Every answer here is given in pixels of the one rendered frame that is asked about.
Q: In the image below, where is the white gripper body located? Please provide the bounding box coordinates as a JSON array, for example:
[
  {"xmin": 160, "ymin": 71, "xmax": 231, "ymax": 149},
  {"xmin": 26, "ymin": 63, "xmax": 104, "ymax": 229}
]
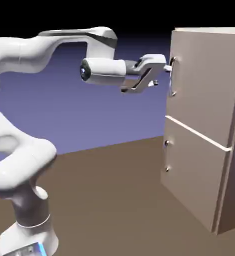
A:
[{"xmin": 120, "ymin": 53, "xmax": 168, "ymax": 94}]

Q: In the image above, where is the large beige cabinet door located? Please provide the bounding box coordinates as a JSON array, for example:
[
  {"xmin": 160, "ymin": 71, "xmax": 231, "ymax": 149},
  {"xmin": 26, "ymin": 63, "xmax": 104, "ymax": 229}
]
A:
[{"xmin": 165, "ymin": 29, "xmax": 235, "ymax": 151}]

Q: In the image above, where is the small beige cabinet door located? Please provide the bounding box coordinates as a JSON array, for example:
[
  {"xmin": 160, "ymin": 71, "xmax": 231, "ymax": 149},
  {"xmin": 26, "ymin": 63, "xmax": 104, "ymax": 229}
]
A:
[{"xmin": 159, "ymin": 116, "xmax": 232, "ymax": 234}]

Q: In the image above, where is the long curved metal handle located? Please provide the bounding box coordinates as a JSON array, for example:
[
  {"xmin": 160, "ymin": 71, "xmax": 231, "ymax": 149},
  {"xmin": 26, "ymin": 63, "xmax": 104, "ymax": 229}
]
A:
[{"xmin": 167, "ymin": 56, "xmax": 178, "ymax": 98}]

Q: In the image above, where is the short metal handle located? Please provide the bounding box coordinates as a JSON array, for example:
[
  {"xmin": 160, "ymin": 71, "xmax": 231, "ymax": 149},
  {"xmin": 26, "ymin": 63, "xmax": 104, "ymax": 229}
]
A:
[{"xmin": 163, "ymin": 139, "xmax": 171, "ymax": 173}]

